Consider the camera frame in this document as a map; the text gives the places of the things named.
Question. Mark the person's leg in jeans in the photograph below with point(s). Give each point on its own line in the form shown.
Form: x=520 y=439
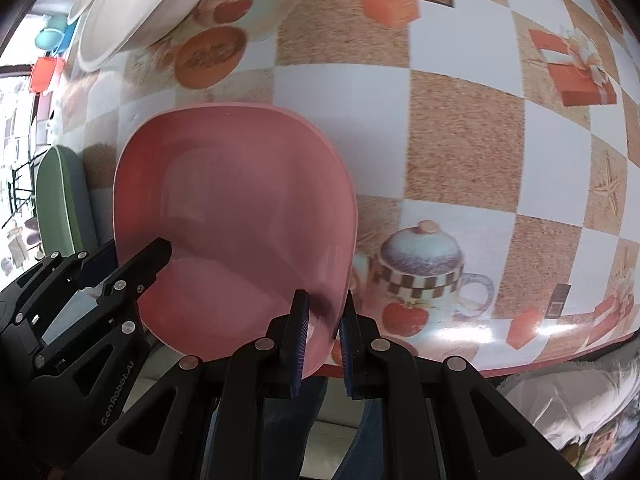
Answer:
x=367 y=452

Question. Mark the white fluffy cloth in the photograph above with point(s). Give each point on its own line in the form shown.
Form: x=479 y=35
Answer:
x=560 y=400

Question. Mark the green chair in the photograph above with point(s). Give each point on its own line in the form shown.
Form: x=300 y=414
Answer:
x=57 y=200

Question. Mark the black metal rack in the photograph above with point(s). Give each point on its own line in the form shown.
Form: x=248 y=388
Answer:
x=20 y=195

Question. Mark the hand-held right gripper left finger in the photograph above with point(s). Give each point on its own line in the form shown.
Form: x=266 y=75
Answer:
x=299 y=345

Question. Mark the pink plate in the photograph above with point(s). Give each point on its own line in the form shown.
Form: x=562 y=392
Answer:
x=235 y=200

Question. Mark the blue plastic basin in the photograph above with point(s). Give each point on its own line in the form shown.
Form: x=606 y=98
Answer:
x=70 y=40

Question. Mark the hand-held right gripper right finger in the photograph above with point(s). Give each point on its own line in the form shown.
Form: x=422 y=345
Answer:
x=346 y=360

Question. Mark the teal plastic basin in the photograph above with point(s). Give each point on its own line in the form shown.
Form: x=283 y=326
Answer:
x=50 y=35

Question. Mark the red plastic basin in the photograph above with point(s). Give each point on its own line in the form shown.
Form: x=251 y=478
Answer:
x=46 y=74

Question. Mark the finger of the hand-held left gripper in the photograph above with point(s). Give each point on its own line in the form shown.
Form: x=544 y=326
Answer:
x=150 y=260
x=97 y=266

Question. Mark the checkered printed tablecloth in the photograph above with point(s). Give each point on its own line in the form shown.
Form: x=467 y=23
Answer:
x=340 y=85

